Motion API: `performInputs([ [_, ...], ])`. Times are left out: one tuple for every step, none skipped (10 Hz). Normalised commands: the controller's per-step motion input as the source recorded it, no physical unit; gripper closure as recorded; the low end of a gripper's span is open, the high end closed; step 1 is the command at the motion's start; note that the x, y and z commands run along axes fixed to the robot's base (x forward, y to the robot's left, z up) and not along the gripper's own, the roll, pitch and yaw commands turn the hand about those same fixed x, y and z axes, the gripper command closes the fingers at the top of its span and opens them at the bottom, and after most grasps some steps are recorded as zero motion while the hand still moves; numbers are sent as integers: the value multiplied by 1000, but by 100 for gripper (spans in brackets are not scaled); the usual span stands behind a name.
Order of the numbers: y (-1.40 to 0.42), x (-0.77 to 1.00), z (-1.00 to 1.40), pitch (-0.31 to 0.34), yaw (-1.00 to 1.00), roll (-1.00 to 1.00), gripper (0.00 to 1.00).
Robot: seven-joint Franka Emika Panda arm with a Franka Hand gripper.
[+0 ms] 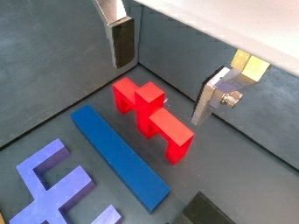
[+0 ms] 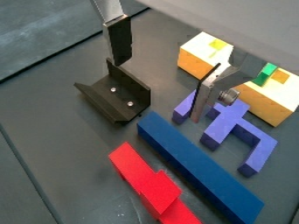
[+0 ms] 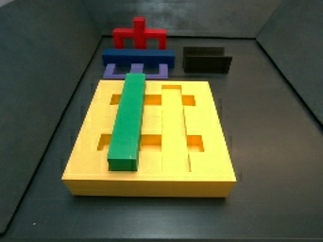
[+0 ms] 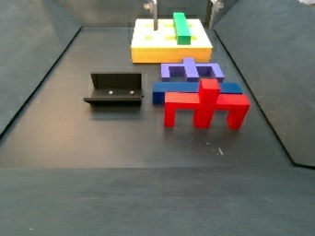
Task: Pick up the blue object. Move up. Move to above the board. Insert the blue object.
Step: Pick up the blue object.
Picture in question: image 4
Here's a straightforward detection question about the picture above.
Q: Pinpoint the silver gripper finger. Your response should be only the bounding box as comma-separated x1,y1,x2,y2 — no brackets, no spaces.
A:
210,0,225,28
145,0,159,30

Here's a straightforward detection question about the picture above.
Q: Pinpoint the purple comb-shaped block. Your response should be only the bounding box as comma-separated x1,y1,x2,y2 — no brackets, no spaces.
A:
161,57,225,82

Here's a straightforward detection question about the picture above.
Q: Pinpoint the green bar block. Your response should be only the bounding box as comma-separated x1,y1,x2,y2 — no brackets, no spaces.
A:
174,12,191,45

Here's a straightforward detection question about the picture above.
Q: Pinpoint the red comb-shaped block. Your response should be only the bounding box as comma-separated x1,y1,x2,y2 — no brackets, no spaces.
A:
165,78,250,129

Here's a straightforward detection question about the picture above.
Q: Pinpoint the blue bar block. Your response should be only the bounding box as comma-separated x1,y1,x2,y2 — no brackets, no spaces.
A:
153,81,243,105

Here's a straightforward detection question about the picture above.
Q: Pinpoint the black angle bracket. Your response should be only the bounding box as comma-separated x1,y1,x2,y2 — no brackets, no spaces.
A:
85,72,143,105

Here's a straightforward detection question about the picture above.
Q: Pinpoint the yellow slotted board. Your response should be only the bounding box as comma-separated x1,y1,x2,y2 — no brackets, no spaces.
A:
131,19,213,64

